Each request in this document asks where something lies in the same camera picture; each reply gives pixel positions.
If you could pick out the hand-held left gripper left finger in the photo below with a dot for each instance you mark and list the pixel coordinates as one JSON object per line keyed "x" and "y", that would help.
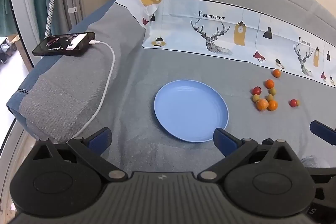
{"x": 99, "y": 138}

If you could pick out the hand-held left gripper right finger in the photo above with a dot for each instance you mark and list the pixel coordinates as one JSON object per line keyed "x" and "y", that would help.
{"x": 224, "y": 140}

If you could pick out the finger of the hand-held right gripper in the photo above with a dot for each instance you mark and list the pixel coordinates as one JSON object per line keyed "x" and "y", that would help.
{"x": 319, "y": 128}

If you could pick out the blue plate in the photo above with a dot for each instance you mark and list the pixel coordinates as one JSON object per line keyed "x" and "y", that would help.
{"x": 189, "y": 108}

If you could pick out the small orange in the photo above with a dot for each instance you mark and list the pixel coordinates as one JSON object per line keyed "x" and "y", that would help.
{"x": 269, "y": 83}
{"x": 273, "y": 106}
{"x": 276, "y": 73}

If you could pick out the pale orange mandarin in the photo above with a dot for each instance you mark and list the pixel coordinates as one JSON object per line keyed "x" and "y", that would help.
{"x": 261, "y": 105}

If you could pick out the red cherry tomato with calyx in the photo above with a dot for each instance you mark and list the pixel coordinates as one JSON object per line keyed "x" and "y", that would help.
{"x": 256, "y": 91}

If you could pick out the grey blue-edged quilt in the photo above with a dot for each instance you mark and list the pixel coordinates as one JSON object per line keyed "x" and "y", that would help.
{"x": 65, "y": 98}

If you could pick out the black smartphone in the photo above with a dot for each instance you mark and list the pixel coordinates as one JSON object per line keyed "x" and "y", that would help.
{"x": 63, "y": 44}

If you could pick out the deer printed light cloth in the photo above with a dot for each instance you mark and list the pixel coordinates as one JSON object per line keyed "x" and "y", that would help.
{"x": 181, "y": 35}

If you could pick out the grey shoes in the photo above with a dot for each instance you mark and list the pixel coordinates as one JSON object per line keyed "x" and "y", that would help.
{"x": 6, "y": 49}

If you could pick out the white window frame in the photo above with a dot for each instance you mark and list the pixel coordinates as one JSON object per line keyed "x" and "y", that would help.
{"x": 19, "y": 3}

